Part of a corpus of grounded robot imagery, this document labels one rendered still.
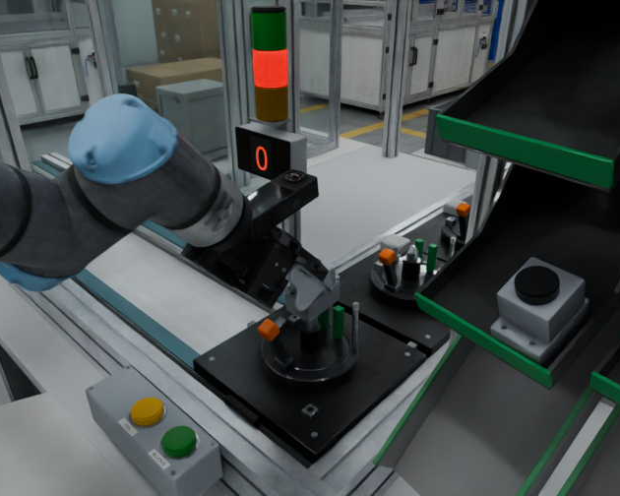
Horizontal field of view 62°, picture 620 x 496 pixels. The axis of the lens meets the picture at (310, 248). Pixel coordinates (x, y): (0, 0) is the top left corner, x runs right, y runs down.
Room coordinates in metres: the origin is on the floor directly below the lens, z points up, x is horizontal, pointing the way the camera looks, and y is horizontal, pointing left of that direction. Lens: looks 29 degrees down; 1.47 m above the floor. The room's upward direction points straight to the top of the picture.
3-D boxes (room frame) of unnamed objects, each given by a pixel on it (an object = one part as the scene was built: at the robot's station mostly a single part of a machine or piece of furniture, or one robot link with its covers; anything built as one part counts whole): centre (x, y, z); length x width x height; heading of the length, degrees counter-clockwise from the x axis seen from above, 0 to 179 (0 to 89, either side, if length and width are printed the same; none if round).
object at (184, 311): (0.80, 0.20, 0.91); 0.84 x 0.28 x 0.10; 47
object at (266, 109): (0.79, 0.06, 1.28); 0.05 x 0.05 x 0.05
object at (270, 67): (0.79, 0.06, 1.33); 0.05 x 0.05 x 0.05
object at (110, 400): (0.48, 0.21, 0.93); 0.21 x 0.07 x 0.06; 47
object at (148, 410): (0.48, 0.21, 0.96); 0.04 x 0.04 x 0.02
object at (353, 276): (0.77, -0.17, 1.01); 0.24 x 0.24 x 0.13; 47
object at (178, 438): (0.43, 0.16, 0.96); 0.04 x 0.04 x 0.02
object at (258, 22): (0.79, 0.06, 1.38); 0.05 x 0.05 x 0.05
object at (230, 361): (0.58, 0.00, 0.96); 0.24 x 0.24 x 0.02; 47
